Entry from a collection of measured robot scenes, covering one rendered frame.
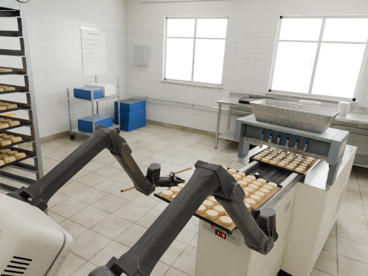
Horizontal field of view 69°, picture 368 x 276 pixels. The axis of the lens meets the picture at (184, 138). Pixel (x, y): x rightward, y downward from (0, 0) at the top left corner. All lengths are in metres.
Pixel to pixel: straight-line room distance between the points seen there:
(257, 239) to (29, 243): 0.70
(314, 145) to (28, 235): 1.77
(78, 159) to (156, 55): 5.32
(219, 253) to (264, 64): 4.08
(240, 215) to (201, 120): 4.95
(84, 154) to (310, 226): 1.65
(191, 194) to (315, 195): 1.46
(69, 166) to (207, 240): 1.00
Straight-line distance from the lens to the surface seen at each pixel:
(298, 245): 2.25
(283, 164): 2.06
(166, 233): 0.63
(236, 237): 1.50
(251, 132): 2.16
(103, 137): 0.98
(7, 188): 2.03
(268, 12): 5.31
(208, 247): 1.70
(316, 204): 2.06
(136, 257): 0.61
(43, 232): 0.62
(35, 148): 1.71
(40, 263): 0.64
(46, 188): 0.92
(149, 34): 6.27
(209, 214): 1.13
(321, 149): 2.02
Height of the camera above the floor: 1.64
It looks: 17 degrees down
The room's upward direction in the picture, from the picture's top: 3 degrees clockwise
